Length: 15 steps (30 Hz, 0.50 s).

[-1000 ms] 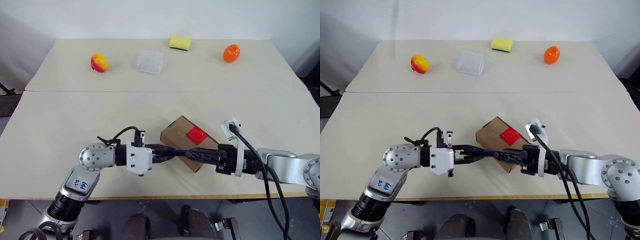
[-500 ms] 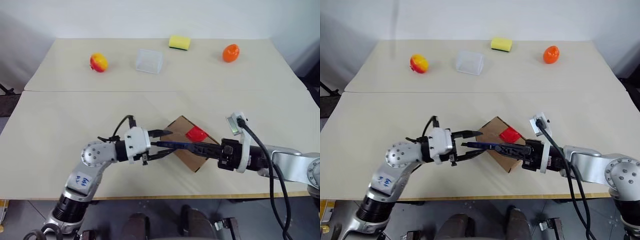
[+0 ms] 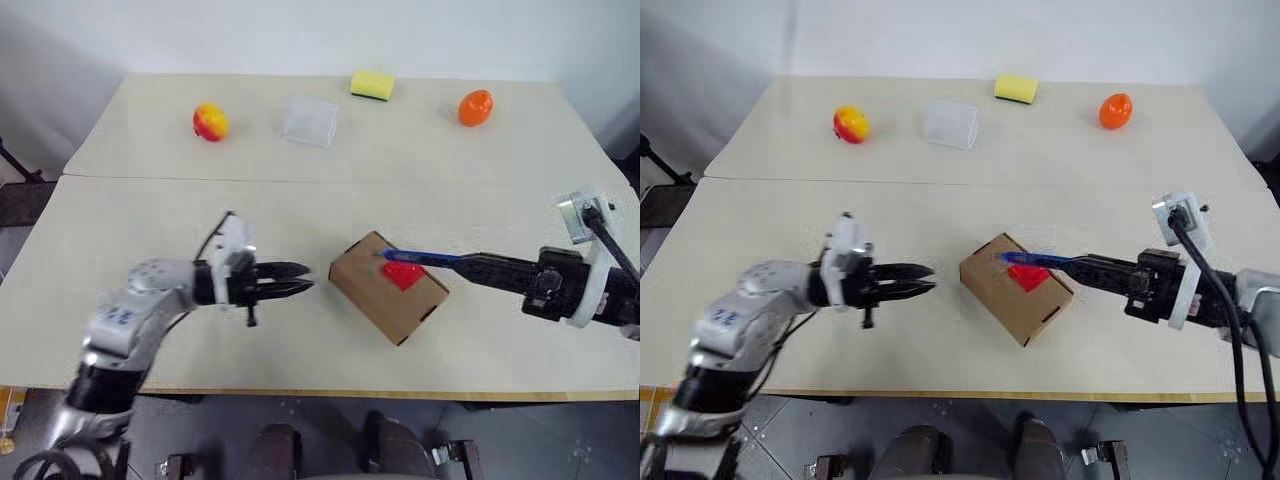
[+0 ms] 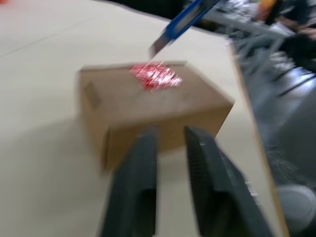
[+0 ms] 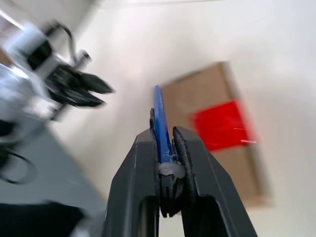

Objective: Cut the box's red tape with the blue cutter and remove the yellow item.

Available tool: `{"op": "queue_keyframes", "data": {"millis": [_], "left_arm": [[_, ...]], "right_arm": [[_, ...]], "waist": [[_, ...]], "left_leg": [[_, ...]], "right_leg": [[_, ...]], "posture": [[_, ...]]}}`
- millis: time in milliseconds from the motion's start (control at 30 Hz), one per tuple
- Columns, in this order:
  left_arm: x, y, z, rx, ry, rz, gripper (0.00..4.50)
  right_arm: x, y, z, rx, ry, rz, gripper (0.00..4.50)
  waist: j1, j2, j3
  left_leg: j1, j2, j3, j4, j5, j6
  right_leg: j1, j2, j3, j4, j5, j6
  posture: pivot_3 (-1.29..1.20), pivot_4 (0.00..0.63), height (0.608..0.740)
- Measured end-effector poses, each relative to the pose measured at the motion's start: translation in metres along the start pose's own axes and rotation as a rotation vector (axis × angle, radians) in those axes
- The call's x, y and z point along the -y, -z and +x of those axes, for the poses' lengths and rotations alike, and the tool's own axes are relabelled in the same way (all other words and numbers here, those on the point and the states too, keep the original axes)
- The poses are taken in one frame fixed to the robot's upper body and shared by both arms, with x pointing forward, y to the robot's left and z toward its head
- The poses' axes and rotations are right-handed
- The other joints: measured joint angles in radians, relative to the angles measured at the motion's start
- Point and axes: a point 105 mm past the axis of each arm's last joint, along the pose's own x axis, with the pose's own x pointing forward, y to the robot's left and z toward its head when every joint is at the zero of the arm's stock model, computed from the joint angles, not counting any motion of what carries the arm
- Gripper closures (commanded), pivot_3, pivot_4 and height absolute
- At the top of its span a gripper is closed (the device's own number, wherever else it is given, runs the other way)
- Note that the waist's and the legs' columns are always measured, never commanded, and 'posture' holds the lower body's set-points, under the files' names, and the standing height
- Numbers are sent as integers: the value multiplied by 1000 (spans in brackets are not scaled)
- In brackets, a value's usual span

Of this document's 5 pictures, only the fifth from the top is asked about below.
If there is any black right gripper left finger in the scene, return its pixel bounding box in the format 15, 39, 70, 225
104, 128, 161, 237

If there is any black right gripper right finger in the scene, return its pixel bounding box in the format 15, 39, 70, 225
172, 126, 258, 237

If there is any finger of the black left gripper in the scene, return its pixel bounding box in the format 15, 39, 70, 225
78, 72, 117, 95
61, 88, 107, 108

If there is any blue box cutter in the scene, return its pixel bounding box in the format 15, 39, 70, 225
149, 84, 186, 218

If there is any red paper square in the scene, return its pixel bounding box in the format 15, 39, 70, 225
191, 99, 262, 152

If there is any brown cardboard sheet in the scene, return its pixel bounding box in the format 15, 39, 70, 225
159, 61, 275, 211

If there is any black rounded robot part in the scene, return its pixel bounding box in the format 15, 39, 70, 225
0, 201, 86, 237

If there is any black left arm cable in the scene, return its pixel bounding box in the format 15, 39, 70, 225
45, 21, 91, 71

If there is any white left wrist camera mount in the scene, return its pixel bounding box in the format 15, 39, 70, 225
3, 22, 64, 82

